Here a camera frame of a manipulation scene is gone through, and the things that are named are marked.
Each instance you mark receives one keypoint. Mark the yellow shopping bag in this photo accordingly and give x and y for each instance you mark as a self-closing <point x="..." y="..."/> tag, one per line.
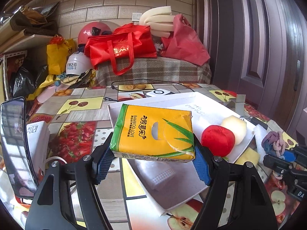
<point x="57" y="57"/>

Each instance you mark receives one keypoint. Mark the yellow green scrub sponge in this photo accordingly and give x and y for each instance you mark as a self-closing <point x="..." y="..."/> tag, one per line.
<point x="249" y="155"/>

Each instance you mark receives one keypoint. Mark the pink pouch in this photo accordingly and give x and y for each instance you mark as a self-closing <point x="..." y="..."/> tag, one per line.
<point x="46" y="94"/>

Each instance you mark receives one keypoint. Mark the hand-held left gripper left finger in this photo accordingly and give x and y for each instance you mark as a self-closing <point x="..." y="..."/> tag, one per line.
<point x="104" y="165"/>

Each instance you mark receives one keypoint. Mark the white helmet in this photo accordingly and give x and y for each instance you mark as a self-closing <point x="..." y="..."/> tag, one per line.
<point x="78" y="64"/>

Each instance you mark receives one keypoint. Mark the white foam block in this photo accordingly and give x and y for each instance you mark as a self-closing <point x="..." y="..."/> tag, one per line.
<point x="153" y="172"/>
<point x="260" y="136"/>

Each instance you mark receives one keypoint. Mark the black framed mirror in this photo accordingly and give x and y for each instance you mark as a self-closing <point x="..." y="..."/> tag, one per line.
<point x="14" y="143"/>

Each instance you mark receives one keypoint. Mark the black plastic bag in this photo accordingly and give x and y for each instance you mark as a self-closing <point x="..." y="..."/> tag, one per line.
<point x="24" y="81"/>

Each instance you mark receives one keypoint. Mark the plaid sofa cover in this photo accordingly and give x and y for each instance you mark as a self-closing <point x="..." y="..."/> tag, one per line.
<point x="156" y="69"/>

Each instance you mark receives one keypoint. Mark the white wall switch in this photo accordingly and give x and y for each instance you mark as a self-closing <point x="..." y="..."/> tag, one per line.
<point x="136" y="16"/>

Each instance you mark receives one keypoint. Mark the small cardboard box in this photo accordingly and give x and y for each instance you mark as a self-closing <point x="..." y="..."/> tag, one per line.
<point x="239" y="100"/>

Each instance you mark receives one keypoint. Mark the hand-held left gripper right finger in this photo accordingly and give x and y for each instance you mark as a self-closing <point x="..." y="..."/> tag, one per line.
<point x="201" y="170"/>

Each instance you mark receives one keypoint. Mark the mauve panelled door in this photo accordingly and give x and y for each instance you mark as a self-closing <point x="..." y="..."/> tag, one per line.
<point x="263" y="40"/>

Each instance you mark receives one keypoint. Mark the red tote bag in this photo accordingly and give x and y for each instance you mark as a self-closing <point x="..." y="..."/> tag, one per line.
<point x="120" y="45"/>

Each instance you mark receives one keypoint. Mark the pale yellow foam block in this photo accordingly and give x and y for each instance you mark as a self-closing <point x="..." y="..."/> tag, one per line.
<point x="235" y="127"/>

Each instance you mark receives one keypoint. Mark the brown woven bag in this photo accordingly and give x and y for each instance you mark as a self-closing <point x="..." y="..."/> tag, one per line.
<point x="31" y="28"/>

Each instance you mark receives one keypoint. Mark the white metal rack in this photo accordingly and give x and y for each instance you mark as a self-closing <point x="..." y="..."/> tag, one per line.
<point x="14" y="54"/>

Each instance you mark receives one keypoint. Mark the fruit print tablecloth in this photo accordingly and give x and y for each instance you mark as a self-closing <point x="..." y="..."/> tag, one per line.
<point x="79" y="134"/>

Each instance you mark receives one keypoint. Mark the pink grey braided cloth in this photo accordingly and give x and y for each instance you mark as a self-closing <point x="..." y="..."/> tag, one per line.
<point x="273" y="141"/>

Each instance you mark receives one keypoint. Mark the white round device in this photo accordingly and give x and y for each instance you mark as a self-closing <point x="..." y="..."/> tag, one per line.
<point x="159" y="93"/>

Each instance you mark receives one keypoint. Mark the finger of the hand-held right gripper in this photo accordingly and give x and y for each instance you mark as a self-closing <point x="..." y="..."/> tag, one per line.
<point x="291" y="154"/>
<point x="278" y="164"/>

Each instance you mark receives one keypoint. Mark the white foam strips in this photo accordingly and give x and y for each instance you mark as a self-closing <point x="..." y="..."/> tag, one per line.
<point x="156" y="19"/>

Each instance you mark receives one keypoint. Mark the pink helmet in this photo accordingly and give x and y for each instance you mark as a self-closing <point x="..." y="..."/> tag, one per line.
<point x="88" y="32"/>

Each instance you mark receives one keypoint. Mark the yellow tissue pack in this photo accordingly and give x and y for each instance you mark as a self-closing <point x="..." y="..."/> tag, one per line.
<point x="148" y="134"/>

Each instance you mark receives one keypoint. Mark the wooden wall shelf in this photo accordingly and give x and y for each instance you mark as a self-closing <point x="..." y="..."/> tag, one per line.
<point x="24" y="42"/>

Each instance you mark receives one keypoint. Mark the red plastic bag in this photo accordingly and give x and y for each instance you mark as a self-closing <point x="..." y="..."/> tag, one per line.
<point x="184" y="43"/>

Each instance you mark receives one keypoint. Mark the black sponge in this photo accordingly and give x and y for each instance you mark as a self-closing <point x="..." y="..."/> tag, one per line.
<point x="259" y="123"/>

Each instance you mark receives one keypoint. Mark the red plush apple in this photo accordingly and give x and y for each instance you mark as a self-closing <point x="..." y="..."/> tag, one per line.
<point x="217" y="140"/>

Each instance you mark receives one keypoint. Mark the white tissue pack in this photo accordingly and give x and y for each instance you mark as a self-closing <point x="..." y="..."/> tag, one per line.
<point x="37" y="143"/>

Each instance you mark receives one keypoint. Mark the white cardboard box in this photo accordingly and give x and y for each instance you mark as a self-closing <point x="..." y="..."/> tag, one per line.
<point x="172" y="103"/>

